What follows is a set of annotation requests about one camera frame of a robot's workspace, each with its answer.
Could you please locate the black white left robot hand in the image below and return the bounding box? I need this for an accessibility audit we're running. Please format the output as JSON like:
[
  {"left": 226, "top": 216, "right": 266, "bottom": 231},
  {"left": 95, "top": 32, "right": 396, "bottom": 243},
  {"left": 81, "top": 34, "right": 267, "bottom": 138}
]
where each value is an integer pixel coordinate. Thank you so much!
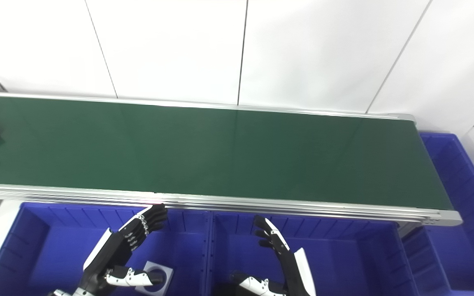
[{"left": 81, "top": 203, "right": 169, "bottom": 293}]

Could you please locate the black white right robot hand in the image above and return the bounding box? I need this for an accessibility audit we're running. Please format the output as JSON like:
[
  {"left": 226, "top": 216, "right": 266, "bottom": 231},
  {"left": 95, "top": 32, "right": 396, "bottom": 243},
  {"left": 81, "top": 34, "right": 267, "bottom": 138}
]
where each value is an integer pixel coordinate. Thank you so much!
[{"left": 230, "top": 215, "right": 316, "bottom": 296}]

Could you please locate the grey square part with hole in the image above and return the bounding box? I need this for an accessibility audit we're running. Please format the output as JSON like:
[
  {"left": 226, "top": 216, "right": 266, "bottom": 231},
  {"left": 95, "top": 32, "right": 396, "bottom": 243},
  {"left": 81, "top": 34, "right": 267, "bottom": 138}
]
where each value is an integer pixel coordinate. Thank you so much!
[{"left": 134, "top": 261, "right": 174, "bottom": 293}]

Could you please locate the blue plastic bin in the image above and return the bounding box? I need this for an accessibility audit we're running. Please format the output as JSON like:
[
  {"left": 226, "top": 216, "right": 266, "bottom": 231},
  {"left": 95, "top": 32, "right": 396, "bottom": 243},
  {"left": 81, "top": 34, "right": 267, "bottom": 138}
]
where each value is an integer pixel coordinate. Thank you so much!
[
  {"left": 206, "top": 210, "right": 421, "bottom": 296},
  {"left": 402, "top": 132, "right": 474, "bottom": 296},
  {"left": 0, "top": 201, "right": 213, "bottom": 296}
]

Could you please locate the green conveyor belt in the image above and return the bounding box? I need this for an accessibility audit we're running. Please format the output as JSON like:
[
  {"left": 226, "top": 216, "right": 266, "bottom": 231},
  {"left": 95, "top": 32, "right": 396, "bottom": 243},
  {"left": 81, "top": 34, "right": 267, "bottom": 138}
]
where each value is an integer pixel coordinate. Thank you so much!
[
  {"left": 0, "top": 96, "right": 455, "bottom": 211},
  {"left": 0, "top": 91, "right": 463, "bottom": 227}
]

